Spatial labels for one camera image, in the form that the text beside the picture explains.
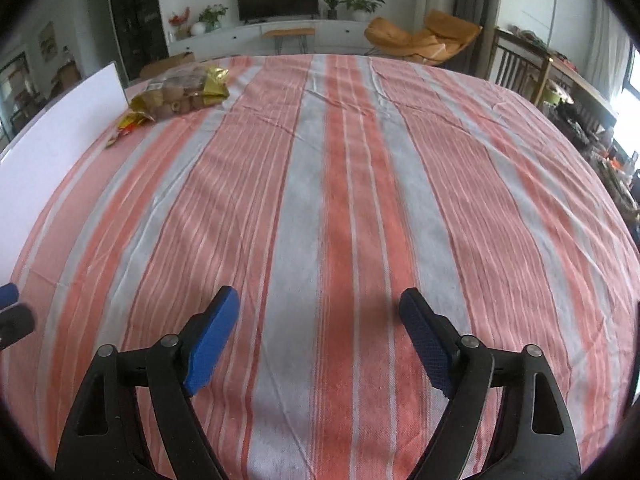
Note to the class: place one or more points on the black display cabinet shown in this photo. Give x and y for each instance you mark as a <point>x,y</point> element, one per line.
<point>135,10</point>

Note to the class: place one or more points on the wooden side table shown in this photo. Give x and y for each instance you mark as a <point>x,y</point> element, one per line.
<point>289,32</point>

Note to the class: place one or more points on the white round vase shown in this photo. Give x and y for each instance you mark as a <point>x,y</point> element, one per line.
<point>198,28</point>

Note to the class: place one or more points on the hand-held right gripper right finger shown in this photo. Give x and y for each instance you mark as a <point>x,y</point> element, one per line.
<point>430,350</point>

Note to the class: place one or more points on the brown cardboard box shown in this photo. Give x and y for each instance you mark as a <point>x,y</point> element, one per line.
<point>170,62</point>

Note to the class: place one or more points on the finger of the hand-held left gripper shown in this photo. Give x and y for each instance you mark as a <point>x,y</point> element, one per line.
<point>7,296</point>

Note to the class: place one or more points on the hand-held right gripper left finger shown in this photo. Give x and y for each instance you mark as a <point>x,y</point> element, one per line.
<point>212,340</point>

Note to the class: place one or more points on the gold bag of round snacks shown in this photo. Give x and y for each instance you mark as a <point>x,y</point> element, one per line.
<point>180,92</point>

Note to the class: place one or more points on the white television console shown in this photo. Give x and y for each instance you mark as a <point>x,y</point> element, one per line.
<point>240,37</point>

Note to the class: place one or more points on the large green potted plant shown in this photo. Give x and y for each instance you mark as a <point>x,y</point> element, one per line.
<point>360,0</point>

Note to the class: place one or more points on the pink striped cloth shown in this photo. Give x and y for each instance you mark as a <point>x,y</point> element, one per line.
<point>350,185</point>

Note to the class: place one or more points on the framed wall picture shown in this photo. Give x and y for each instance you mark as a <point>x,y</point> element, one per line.
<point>47,42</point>

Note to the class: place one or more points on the small green potted plant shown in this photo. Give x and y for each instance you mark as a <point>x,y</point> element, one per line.
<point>332,7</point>

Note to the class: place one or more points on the wooden slatted chair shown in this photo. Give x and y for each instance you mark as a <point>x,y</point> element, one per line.
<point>515,65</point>

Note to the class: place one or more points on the orange lounge chair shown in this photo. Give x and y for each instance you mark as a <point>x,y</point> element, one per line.
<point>400,35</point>

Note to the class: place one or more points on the cluttered wooden desk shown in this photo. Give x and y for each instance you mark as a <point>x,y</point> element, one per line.
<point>585,85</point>

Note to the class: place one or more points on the arc floor lamp pole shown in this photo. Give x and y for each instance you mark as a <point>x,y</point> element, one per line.
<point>554,10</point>

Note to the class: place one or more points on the red flower arrangement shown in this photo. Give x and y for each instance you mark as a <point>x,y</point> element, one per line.
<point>180,19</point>

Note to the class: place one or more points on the yellow red snack packet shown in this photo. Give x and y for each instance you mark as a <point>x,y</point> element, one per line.
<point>129,124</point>

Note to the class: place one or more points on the white cardboard box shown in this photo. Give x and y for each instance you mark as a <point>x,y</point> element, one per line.
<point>55,135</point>

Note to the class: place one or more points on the bushy green potted plant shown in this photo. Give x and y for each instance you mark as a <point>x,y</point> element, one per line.
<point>212,14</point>

